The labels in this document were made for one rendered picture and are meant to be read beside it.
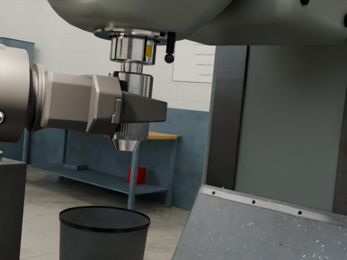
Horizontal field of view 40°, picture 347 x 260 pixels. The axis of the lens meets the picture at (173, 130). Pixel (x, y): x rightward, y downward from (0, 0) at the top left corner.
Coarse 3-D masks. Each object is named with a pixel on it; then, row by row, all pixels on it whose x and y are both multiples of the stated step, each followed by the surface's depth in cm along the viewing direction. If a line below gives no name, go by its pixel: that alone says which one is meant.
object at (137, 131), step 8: (128, 88) 48; (136, 88) 48; (144, 88) 48; (152, 88) 50; (120, 128) 48; (128, 128) 48; (136, 128) 48; (144, 128) 49; (104, 136) 49; (112, 136) 48; (120, 136) 48; (128, 136) 48; (136, 136) 48; (144, 136) 49
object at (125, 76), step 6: (114, 72) 48; (120, 72) 48; (126, 72) 48; (132, 72) 48; (120, 78) 48; (126, 78) 48; (132, 78) 48; (138, 78) 48; (144, 78) 48; (150, 78) 49; (150, 84) 49
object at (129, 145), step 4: (112, 140) 49; (116, 140) 49; (120, 140) 49; (124, 140) 49; (128, 140) 49; (132, 140) 49; (116, 144) 49; (120, 144) 49; (124, 144) 49; (128, 144) 49; (132, 144) 49; (136, 144) 50; (116, 148) 49; (120, 148) 49; (124, 148) 49; (128, 148) 49; (132, 148) 49
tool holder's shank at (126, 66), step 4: (124, 64) 49; (128, 64) 49; (132, 64) 49; (136, 64) 49; (140, 64) 49; (144, 64) 50; (124, 68) 49; (128, 68) 49; (132, 68) 49; (136, 68) 49; (140, 68) 49; (136, 72) 49; (140, 72) 49
